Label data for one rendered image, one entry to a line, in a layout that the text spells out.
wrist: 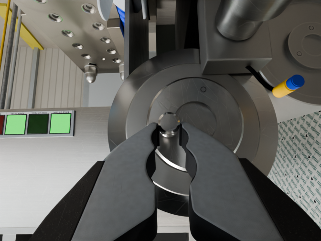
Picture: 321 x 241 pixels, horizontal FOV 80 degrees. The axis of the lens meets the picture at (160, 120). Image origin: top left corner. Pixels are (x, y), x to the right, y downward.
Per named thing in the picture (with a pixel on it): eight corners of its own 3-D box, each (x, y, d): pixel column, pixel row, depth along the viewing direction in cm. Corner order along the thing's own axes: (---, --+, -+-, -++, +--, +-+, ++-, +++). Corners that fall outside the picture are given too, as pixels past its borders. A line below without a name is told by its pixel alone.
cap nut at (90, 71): (95, 64, 52) (94, 80, 51) (100, 70, 55) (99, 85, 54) (81, 64, 52) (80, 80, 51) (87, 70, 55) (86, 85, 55)
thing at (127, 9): (130, -72, 22) (128, 79, 19) (148, 44, 45) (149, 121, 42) (125, -72, 22) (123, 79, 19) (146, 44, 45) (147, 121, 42)
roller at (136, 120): (258, 65, 17) (263, 201, 15) (203, 119, 43) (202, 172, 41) (131, 60, 18) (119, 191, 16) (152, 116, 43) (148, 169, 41)
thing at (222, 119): (258, 158, 14) (159, 183, 14) (247, 158, 16) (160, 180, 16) (227, 65, 16) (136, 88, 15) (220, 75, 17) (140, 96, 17)
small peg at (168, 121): (181, 132, 12) (158, 135, 12) (178, 136, 15) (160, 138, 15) (178, 110, 12) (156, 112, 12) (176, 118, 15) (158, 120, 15)
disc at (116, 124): (274, 50, 18) (283, 224, 15) (272, 53, 18) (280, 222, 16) (115, 45, 18) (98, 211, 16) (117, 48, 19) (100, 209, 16)
